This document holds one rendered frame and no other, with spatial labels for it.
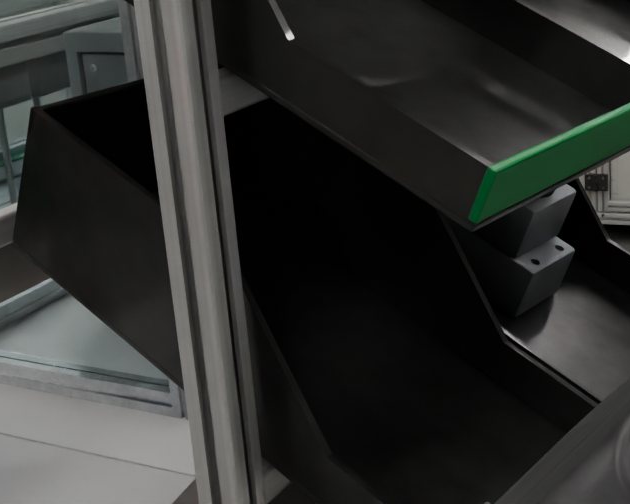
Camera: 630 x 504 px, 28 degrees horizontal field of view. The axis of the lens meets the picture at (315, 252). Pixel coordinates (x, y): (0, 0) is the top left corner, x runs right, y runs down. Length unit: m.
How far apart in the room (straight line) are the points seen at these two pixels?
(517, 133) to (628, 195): 4.05
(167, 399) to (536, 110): 0.99
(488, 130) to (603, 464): 0.25
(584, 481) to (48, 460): 1.18
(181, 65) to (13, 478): 0.97
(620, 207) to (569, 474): 4.28
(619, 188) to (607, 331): 3.84
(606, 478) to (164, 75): 0.26
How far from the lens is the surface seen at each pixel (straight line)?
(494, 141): 0.46
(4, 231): 0.62
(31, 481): 1.36
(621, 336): 0.68
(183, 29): 0.43
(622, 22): 0.64
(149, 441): 1.39
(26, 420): 1.50
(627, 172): 4.49
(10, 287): 0.64
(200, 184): 0.44
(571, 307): 0.68
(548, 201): 0.64
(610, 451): 0.23
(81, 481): 1.34
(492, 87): 0.50
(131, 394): 1.47
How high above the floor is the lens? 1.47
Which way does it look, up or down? 18 degrees down
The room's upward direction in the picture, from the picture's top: 5 degrees counter-clockwise
